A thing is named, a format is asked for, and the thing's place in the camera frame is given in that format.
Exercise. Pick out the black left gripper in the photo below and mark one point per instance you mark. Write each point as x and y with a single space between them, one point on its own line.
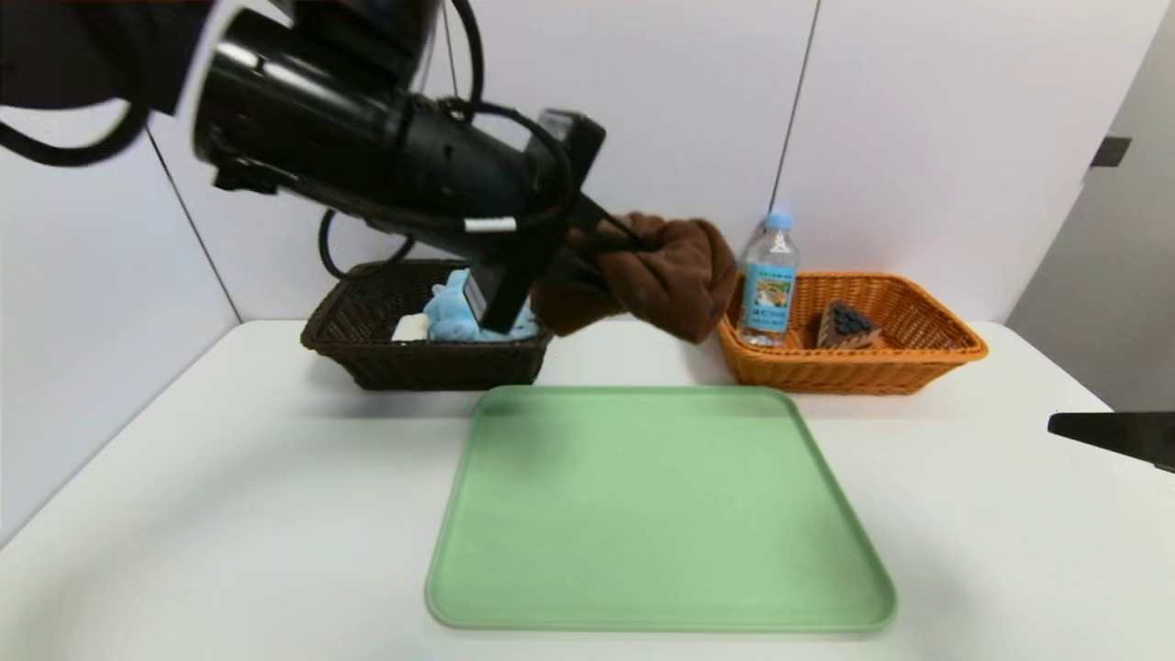
535 240

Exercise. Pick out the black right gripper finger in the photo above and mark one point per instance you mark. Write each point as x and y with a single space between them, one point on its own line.
1120 436

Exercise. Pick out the brown bread loaf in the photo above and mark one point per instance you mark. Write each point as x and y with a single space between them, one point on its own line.
670 275

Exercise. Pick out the clear water bottle blue cap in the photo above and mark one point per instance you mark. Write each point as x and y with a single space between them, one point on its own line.
769 294

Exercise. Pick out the light blue mesh bath loofah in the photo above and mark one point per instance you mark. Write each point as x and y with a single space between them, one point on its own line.
445 317

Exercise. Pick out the white soap bar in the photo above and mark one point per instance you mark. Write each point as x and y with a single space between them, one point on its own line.
410 328

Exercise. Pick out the chocolate blueberry cake slice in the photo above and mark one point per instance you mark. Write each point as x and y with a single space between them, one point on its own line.
849 326

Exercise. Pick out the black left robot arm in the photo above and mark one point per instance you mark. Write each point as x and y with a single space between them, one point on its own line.
367 156

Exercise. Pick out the dark brown wicker basket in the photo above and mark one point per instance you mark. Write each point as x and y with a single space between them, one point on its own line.
413 363

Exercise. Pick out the orange wicker basket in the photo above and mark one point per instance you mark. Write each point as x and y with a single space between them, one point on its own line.
854 372

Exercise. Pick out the light green plastic tray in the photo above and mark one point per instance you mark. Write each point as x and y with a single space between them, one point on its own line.
661 523

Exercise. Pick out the dark wall fitting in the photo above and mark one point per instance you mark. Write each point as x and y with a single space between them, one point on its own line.
1111 151

